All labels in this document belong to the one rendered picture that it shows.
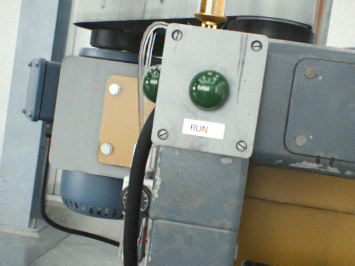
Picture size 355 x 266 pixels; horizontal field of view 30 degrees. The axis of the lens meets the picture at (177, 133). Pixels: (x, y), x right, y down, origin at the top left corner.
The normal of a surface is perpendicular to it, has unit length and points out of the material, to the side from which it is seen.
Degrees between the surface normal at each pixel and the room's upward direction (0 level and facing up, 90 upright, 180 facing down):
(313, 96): 90
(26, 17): 90
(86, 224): 90
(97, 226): 90
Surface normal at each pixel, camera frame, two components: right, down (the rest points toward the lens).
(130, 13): -0.83, -0.09
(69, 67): -0.10, 0.04
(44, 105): 0.34, 0.10
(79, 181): -0.55, -0.01
